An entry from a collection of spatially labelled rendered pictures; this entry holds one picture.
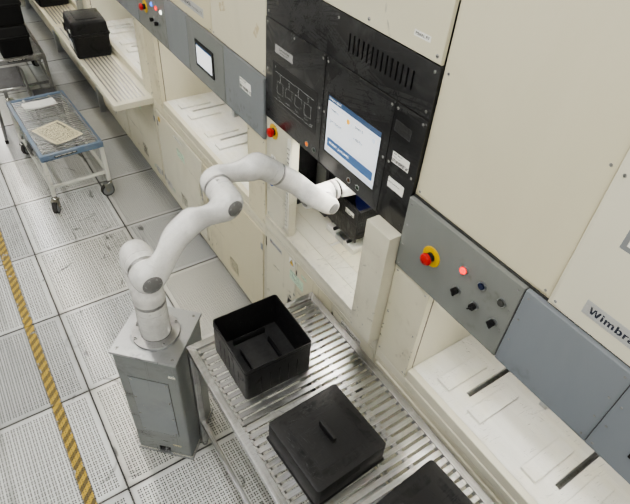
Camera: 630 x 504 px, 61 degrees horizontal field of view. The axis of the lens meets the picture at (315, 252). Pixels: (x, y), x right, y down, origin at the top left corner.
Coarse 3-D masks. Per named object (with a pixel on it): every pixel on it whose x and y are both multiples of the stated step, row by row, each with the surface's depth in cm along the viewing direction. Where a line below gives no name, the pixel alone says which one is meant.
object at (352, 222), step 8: (344, 200) 230; (352, 200) 248; (344, 208) 232; (352, 208) 226; (368, 208) 225; (328, 216) 246; (336, 216) 240; (344, 216) 234; (352, 216) 228; (360, 216) 225; (368, 216) 228; (336, 224) 242; (344, 224) 236; (352, 224) 231; (360, 224) 228; (344, 232) 239; (352, 232) 233; (360, 232) 232; (352, 240) 235
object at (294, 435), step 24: (312, 408) 182; (336, 408) 182; (288, 432) 175; (312, 432) 175; (336, 432) 176; (360, 432) 176; (288, 456) 171; (312, 456) 169; (336, 456) 170; (360, 456) 170; (312, 480) 163; (336, 480) 164
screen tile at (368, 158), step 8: (360, 128) 168; (352, 136) 174; (360, 136) 170; (368, 136) 166; (352, 144) 175; (368, 144) 168; (376, 144) 164; (352, 152) 177; (360, 152) 173; (368, 152) 169; (368, 160) 171
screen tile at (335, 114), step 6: (330, 108) 179; (330, 114) 180; (336, 114) 177; (342, 114) 174; (336, 120) 178; (342, 120) 175; (330, 126) 183; (342, 126) 176; (348, 126) 174; (330, 132) 184; (336, 132) 181; (348, 132) 175; (336, 138) 182; (342, 138) 179; (348, 138) 176; (342, 144) 180; (348, 144) 177
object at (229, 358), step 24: (240, 312) 205; (264, 312) 213; (288, 312) 204; (216, 336) 201; (240, 336) 214; (264, 336) 215; (288, 336) 213; (240, 360) 205; (264, 360) 206; (288, 360) 192; (240, 384) 193; (264, 384) 193
